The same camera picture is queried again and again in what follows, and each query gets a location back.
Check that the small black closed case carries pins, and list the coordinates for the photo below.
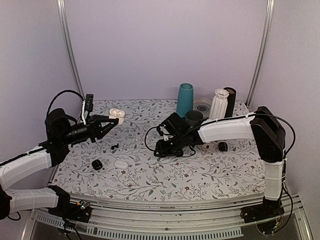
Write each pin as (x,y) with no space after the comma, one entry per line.
(97,165)

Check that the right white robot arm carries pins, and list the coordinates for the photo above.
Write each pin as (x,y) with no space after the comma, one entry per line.
(261,126)

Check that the white earbuds case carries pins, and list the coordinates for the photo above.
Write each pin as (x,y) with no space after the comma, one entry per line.
(116,115)
(121,164)
(209,147)

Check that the front aluminium rail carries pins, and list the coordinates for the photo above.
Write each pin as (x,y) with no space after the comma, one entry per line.
(218,219)

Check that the aluminium frame post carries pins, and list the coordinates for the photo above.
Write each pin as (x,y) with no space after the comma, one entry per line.
(61,7)
(267,24)

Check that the black cylinder vase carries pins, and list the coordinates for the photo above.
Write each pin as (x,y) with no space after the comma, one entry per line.
(231,99)

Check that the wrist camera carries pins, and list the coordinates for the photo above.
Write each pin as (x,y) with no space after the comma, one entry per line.
(87,107)
(163,132)

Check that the floral patterned table mat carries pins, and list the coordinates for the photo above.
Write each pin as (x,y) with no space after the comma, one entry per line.
(197,176)

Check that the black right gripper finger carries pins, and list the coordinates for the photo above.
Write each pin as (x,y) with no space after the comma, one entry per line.
(163,154)
(160,146)

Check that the clear glass dish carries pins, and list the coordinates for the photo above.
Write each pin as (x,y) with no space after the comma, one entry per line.
(203,105)

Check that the right aluminium frame post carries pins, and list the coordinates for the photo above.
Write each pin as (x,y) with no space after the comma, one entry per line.
(267,24)

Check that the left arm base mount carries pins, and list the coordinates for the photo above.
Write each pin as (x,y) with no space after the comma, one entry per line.
(80,212)

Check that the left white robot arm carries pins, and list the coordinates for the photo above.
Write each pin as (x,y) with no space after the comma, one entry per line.
(16,169)

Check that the white ribbed vase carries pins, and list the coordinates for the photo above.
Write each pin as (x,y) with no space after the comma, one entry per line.
(219,104)

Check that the small black case right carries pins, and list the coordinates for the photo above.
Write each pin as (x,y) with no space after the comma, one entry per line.
(223,146)

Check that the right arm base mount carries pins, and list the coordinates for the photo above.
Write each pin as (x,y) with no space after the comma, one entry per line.
(265,210)

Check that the dark grey mug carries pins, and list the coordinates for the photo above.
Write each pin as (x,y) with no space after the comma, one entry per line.
(193,116)

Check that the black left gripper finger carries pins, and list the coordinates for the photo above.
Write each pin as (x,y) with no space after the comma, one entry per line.
(104,128)
(107,119)

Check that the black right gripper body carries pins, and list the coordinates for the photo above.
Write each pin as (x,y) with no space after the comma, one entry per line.
(177,144)

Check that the teal tall vase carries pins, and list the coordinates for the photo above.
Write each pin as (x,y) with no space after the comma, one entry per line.
(185,99)

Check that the left aluminium frame post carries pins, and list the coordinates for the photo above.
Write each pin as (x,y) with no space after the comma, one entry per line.
(61,7)

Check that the white earbuds case back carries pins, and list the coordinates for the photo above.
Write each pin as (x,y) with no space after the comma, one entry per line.
(209,147)

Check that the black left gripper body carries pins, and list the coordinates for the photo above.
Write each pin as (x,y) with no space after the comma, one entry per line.
(68,137)

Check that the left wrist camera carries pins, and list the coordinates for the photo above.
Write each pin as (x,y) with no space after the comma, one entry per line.
(87,107)

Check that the white closed earbuds case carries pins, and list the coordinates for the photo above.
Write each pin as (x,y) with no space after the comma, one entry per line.
(121,164)

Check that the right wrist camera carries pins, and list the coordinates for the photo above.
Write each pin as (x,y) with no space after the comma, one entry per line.
(163,132)

